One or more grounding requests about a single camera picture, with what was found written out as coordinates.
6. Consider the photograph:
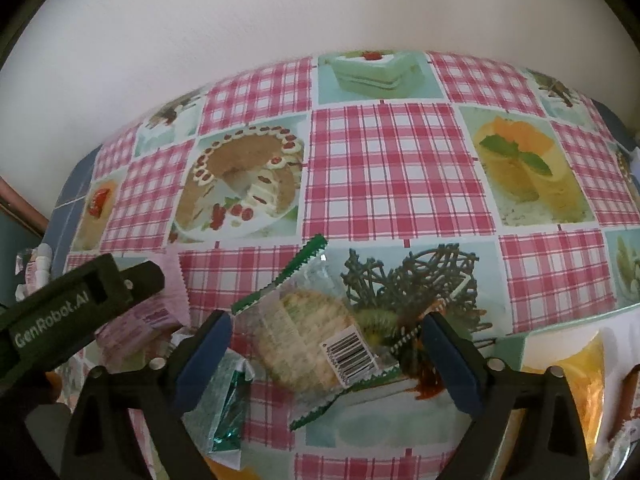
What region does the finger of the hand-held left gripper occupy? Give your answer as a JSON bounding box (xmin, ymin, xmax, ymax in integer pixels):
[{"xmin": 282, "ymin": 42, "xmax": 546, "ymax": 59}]
[{"xmin": 115, "ymin": 260, "xmax": 167, "ymax": 307}]

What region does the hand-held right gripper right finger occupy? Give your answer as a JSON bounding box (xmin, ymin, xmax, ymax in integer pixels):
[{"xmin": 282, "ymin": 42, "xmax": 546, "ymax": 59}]
[{"xmin": 420, "ymin": 312, "xmax": 598, "ymax": 480}]

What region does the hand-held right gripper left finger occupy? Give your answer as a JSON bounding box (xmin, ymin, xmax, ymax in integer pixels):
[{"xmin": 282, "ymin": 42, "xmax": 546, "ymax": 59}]
[{"xmin": 60, "ymin": 310, "xmax": 233, "ymax": 480}]

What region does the pink snack packet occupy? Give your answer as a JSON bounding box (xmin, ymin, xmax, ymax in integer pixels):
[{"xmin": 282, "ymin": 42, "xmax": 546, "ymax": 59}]
[{"xmin": 95, "ymin": 255, "xmax": 191, "ymax": 361}]

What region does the green box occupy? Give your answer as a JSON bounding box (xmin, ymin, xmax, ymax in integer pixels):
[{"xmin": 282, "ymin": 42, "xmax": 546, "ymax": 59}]
[{"xmin": 492, "ymin": 302, "xmax": 640, "ymax": 480}]

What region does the clear green-edged cracker packet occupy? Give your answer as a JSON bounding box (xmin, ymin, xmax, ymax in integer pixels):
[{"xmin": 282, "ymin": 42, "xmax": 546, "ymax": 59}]
[{"xmin": 231, "ymin": 234, "xmax": 401, "ymax": 431}]

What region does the silver green snack packet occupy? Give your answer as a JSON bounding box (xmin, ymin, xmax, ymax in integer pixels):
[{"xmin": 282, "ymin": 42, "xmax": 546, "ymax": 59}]
[{"xmin": 182, "ymin": 350, "xmax": 256, "ymax": 453}]

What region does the yellow cake packet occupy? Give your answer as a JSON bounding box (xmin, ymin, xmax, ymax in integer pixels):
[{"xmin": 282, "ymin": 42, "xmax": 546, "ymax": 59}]
[{"xmin": 565, "ymin": 335, "xmax": 626, "ymax": 461}]

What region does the pink plaid printed tablecloth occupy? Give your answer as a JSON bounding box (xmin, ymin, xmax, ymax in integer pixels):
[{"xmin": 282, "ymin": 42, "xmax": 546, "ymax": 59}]
[{"xmin": 65, "ymin": 50, "xmax": 640, "ymax": 480}]

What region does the white cable adapter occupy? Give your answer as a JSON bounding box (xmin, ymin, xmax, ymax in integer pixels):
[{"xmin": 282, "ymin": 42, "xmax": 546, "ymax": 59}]
[{"xmin": 27, "ymin": 243, "xmax": 54, "ymax": 267}]

